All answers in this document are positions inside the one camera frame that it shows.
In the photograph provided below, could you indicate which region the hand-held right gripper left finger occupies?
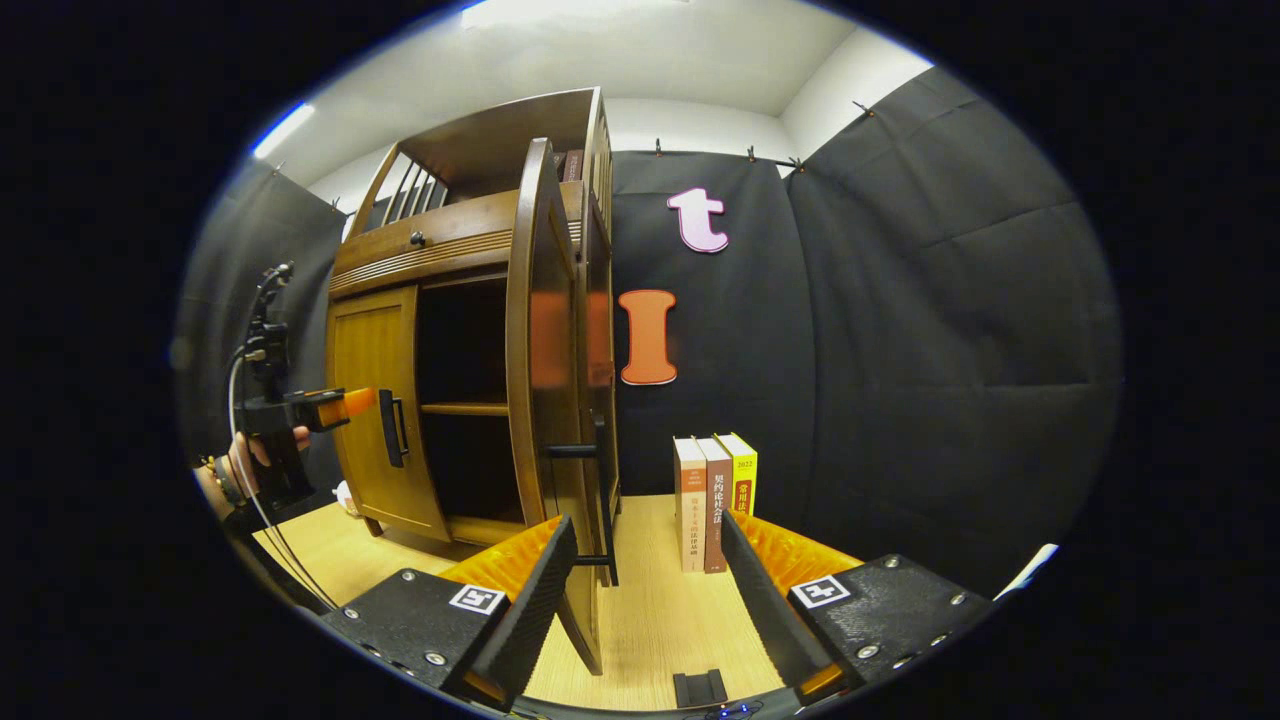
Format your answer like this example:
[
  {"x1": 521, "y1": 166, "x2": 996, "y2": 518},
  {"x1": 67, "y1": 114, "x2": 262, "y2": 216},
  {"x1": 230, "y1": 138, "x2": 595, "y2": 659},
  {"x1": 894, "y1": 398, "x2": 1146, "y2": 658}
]
[{"x1": 320, "y1": 515, "x2": 579, "y2": 713}]

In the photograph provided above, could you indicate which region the large ceiling light panel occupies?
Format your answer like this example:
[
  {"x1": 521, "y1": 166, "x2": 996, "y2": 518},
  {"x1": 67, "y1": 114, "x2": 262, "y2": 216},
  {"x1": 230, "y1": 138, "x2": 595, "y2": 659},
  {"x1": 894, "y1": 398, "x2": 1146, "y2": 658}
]
[{"x1": 460, "y1": 0, "x2": 701, "y2": 27}]

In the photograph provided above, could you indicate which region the beaded bracelet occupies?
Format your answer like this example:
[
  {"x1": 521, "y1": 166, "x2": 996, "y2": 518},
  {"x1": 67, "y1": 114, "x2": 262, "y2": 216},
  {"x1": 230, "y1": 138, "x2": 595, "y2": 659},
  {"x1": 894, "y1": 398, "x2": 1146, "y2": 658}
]
[{"x1": 207, "y1": 455, "x2": 248, "y2": 506}]

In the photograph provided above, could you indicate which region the wooden cabinet door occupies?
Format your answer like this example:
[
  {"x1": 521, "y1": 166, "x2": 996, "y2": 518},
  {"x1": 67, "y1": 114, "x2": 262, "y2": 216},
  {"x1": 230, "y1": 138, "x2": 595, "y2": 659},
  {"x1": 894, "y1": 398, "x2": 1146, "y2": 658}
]
[
  {"x1": 505, "y1": 137, "x2": 621, "y2": 676},
  {"x1": 325, "y1": 283, "x2": 451, "y2": 543}
]

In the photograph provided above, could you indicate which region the yellow standing book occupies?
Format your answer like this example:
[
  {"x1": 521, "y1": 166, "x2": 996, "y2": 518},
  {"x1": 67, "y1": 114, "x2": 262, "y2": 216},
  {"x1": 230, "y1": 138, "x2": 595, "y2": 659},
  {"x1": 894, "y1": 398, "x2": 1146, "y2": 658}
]
[{"x1": 715, "y1": 432, "x2": 758, "y2": 517}]

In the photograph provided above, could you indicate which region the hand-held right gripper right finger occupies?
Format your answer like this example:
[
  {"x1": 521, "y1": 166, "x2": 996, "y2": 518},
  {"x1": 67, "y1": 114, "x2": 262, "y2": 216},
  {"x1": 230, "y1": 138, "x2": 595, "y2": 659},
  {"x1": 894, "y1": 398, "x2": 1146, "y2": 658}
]
[{"x1": 720, "y1": 508, "x2": 996, "y2": 706}]

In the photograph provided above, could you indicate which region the wooden double-door shoe cabinet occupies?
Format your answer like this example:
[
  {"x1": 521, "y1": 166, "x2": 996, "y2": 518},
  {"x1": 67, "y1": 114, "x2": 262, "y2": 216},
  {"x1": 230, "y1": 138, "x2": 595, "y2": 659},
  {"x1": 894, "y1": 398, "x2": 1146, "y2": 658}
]
[{"x1": 325, "y1": 87, "x2": 623, "y2": 561}]

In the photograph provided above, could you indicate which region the wooden drawer with black knob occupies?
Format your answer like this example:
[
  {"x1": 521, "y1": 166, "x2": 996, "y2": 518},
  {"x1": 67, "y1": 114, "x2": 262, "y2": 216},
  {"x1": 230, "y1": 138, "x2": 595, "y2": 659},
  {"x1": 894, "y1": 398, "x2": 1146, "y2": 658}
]
[{"x1": 332, "y1": 185, "x2": 521, "y2": 273}]

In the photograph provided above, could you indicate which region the white left gripper cable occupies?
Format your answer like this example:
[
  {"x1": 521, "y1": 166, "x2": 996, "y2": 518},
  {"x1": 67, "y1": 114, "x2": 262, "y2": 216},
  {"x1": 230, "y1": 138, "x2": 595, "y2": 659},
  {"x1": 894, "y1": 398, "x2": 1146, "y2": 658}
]
[{"x1": 227, "y1": 352, "x2": 339, "y2": 613}]

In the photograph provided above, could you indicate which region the brown standing book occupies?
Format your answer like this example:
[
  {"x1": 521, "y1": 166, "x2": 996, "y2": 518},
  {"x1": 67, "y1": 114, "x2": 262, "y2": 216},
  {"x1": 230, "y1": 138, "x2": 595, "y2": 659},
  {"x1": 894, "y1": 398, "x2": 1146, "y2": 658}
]
[{"x1": 697, "y1": 437, "x2": 734, "y2": 574}]

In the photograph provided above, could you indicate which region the beige standing book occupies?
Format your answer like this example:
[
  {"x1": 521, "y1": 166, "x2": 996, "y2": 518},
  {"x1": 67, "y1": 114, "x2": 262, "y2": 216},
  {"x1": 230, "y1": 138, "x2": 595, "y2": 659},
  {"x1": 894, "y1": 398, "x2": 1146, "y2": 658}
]
[{"x1": 673, "y1": 437, "x2": 709, "y2": 573}]

